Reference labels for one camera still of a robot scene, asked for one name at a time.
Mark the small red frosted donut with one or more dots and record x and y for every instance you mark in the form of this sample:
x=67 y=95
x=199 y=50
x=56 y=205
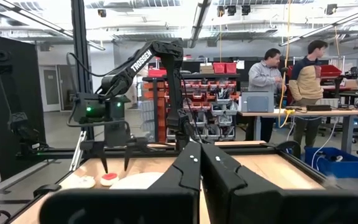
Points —
x=109 y=179

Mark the small white sprinkled donut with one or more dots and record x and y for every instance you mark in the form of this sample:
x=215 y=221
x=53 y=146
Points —
x=84 y=182

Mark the grey door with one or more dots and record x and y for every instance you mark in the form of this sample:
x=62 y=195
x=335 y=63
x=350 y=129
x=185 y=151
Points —
x=51 y=88

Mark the long ceiling light strip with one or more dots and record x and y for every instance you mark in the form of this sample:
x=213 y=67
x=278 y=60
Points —
x=331 y=26

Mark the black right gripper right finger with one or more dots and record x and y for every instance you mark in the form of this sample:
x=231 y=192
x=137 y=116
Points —
x=259 y=205

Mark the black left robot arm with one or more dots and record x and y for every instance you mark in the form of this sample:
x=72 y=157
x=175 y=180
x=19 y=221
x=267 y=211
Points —
x=141 y=59

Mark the small red bin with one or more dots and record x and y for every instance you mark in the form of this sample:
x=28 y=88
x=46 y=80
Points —
x=218 y=68
x=157 y=72
x=230 y=68

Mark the shelf rack with bins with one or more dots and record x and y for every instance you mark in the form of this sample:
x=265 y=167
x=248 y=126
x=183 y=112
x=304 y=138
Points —
x=210 y=105

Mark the white round plate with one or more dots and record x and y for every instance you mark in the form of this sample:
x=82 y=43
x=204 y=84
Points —
x=137 y=182

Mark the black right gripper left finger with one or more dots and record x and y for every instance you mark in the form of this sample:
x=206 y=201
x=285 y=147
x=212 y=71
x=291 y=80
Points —
x=166 y=205

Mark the blue plastic bin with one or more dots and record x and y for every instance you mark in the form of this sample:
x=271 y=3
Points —
x=346 y=168

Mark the grey laptop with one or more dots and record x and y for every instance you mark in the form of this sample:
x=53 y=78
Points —
x=257 y=102

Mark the wooden desk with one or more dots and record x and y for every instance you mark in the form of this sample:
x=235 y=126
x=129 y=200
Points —
x=337 y=112

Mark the black partition panel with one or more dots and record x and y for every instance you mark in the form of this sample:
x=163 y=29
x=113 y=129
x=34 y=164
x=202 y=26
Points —
x=11 y=93

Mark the cardboard box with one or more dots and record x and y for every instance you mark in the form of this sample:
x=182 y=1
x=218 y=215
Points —
x=206 y=69

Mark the large red bin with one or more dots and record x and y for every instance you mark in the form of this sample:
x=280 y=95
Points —
x=330 y=71

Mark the person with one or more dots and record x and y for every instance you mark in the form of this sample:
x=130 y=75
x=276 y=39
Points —
x=264 y=77
x=306 y=84

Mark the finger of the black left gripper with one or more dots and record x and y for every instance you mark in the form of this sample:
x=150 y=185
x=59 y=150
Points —
x=102 y=157
x=128 y=155

